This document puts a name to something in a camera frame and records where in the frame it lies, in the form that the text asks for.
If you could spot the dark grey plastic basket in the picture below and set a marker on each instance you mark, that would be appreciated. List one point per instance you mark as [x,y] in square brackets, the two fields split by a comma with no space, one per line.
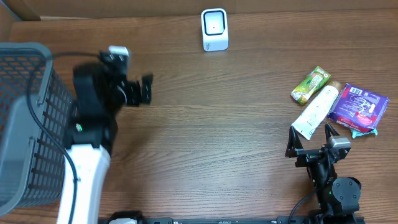
[32,168]

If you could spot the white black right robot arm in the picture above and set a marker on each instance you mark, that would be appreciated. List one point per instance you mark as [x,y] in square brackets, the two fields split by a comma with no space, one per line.
[338,197]

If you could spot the purple sanitary pad pack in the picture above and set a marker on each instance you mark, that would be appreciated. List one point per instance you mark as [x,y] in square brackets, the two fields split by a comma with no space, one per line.
[358,109]

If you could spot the green yellow snack pouch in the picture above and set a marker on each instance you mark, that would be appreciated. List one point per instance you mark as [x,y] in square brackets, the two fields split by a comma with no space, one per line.
[313,82]

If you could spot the white barcode scanner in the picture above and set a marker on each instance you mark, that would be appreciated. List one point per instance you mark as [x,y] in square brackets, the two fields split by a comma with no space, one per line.
[214,28]

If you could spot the teal wet wipes pack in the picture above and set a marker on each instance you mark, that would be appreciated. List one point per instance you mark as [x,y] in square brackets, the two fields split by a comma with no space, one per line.
[355,133]

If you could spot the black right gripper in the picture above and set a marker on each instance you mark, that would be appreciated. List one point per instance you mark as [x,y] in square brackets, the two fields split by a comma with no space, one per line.
[295,149]

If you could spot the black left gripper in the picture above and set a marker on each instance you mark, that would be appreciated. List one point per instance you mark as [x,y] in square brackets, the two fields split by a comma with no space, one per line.
[134,86]

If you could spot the white tube with gold cap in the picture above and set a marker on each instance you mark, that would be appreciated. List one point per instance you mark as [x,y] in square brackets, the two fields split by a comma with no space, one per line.
[312,116]

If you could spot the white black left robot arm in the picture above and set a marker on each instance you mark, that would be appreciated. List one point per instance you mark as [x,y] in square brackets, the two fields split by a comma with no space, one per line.
[101,91]

